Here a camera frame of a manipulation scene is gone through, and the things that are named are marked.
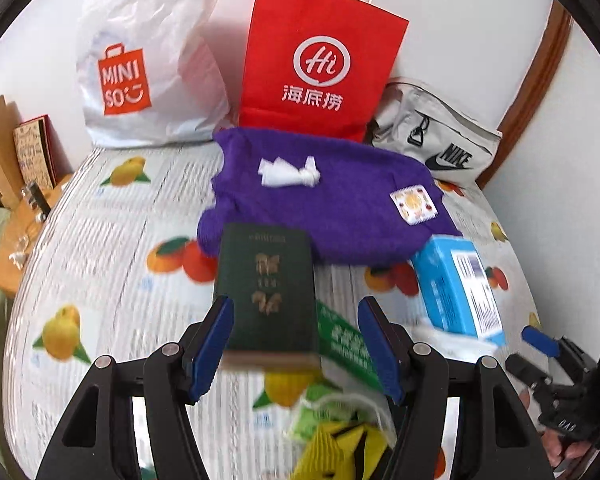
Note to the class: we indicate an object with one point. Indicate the dark green tea box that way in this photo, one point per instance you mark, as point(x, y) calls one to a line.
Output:
point(267, 271)

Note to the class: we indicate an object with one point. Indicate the yellow black pouch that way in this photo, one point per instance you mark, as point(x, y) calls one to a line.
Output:
point(345, 450)

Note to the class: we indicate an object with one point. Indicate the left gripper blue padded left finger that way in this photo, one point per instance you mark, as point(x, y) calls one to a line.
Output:
point(207, 346)

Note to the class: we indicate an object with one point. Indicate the small fruit print sachet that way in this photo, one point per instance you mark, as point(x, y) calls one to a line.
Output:
point(414, 205)

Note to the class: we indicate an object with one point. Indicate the purple towel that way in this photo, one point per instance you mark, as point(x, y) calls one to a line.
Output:
point(349, 215)

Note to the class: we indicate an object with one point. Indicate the blue tissue pack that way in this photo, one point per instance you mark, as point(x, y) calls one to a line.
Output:
point(457, 294)

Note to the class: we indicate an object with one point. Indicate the person's right hand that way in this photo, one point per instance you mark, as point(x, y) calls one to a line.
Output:
point(557, 451)

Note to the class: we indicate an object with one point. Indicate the wooden nightstand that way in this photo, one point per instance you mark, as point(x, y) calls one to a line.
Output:
point(19, 235)

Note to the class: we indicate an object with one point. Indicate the small white knotted cloth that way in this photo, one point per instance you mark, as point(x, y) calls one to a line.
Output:
point(281, 174)

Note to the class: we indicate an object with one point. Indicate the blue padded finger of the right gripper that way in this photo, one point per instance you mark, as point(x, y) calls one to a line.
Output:
point(541, 342)

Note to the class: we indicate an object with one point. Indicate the white mint glove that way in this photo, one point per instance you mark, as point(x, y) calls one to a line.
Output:
point(452, 346)

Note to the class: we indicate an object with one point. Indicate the brown wooden door frame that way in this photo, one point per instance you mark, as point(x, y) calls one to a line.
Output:
point(533, 88)

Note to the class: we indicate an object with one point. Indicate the white Miniso plastic bag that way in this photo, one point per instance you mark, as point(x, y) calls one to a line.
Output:
point(146, 75)

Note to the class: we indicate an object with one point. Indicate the wooden bed headboard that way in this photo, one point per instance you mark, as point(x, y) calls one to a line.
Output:
point(11, 181)

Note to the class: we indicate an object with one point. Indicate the grey Nike waist bag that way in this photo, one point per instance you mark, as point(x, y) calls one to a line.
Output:
point(415, 121)

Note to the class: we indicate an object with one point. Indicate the red Haidilao paper bag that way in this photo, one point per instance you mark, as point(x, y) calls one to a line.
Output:
point(317, 66)

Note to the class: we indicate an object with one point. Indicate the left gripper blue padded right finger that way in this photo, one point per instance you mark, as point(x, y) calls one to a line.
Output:
point(383, 346)

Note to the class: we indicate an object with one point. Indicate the green tissue pack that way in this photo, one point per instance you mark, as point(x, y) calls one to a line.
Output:
point(320, 403)

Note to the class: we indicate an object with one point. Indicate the fruit print tablecloth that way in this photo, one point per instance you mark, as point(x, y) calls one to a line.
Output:
point(91, 254)

